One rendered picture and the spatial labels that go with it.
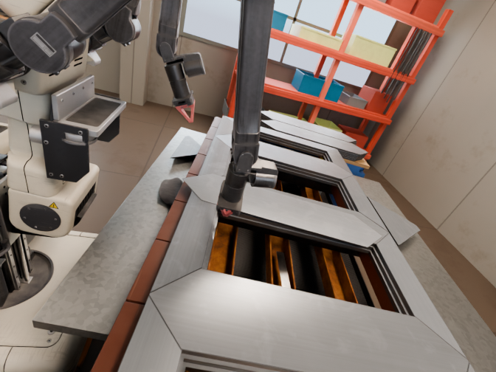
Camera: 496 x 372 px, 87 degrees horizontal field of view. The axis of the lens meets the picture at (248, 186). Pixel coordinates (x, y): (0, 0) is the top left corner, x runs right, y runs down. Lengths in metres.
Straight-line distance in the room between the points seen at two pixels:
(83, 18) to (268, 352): 0.65
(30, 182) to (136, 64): 3.16
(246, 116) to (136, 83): 3.46
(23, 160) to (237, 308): 0.66
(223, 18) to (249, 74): 3.46
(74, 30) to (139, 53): 3.36
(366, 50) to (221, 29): 1.83
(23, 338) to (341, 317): 1.03
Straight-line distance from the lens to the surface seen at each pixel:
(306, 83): 3.57
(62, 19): 0.54
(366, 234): 1.04
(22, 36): 0.57
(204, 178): 0.95
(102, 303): 0.81
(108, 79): 4.36
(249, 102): 0.56
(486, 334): 1.23
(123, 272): 0.86
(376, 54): 3.86
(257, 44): 0.53
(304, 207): 1.00
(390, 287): 0.93
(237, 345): 0.58
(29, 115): 0.84
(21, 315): 1.32
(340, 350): 0.67
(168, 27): 0.94
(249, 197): 0.92
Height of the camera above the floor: 1.36
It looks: 31 degrees down
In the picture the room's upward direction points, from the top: 19 degrees clockwise
